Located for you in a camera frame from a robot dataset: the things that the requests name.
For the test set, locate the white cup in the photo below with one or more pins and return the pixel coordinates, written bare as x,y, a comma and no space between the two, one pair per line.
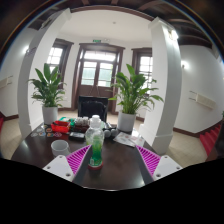
60,147

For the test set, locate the white wall radiator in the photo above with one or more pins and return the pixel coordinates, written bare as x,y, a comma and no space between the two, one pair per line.
5,82
202,100

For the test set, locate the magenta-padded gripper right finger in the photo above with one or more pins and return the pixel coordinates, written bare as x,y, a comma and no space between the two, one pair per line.
162,166

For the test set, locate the black chair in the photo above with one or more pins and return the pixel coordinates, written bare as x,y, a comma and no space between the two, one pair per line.
92,108

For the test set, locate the wall lamp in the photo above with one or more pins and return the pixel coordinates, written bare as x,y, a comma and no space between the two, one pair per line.
185,64
26,50

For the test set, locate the green exit sign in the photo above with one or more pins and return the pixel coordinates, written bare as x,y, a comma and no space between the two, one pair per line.
96,41

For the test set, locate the brown framed window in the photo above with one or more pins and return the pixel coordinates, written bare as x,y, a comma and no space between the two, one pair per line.
145,65
55,56

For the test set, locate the brown wooden glazed door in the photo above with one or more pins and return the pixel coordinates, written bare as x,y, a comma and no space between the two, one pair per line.
98,70

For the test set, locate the grey microphone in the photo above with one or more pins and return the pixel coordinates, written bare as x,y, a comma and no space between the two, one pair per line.
114,132
107,133

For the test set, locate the potted plant in white pot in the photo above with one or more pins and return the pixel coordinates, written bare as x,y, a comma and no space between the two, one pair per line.
131,93
48,90

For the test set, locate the colourful round stickers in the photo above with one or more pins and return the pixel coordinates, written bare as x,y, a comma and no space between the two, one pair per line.
46,132

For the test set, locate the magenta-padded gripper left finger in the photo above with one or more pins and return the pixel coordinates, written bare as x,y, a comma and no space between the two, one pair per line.
61,165

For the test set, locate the flat black device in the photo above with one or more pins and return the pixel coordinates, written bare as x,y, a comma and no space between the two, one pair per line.
76,135

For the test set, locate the clear bottle with green drink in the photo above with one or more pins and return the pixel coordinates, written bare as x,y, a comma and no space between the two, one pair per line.
95,143

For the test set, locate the box of small jars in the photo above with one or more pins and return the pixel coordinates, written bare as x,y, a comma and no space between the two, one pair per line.
80,123

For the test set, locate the green packet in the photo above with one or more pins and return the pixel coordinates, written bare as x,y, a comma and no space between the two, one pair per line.
66,119

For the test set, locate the red carpeted staircase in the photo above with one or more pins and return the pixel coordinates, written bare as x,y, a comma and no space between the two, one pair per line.
210,140

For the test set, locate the red plastic basket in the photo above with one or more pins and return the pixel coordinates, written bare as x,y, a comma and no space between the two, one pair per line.
60,127

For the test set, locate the printed paper leaflet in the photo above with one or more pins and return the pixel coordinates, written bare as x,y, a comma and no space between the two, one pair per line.
128,139

